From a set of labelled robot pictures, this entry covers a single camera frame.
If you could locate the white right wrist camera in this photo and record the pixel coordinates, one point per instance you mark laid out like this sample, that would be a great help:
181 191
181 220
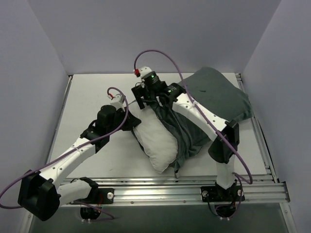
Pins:
141 72

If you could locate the white pillow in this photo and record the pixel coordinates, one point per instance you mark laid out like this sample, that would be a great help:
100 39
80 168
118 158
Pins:
157 142

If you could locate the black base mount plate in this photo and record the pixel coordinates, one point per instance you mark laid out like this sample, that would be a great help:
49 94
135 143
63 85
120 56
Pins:
107 195
218 194

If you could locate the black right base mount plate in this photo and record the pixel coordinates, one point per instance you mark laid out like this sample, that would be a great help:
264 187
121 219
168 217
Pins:
218 194

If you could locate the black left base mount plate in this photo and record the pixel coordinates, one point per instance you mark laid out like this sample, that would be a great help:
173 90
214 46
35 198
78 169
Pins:
107 195

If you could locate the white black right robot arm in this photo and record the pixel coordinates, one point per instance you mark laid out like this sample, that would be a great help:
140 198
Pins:
223 134

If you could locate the aluminium front rail frame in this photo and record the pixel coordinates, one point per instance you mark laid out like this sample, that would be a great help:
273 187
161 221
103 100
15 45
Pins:
155 191

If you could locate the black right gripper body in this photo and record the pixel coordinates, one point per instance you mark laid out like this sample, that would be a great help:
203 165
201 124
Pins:
139 96

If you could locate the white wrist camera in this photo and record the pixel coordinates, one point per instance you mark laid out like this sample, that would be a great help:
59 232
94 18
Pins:
141 72
117 101

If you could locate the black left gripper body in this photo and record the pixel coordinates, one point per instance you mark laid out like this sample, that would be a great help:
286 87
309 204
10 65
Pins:
131 120

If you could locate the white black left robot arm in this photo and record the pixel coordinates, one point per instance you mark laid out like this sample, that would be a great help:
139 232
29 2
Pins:
42 192

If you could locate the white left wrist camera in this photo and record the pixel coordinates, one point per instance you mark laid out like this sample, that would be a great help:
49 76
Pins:
117 101

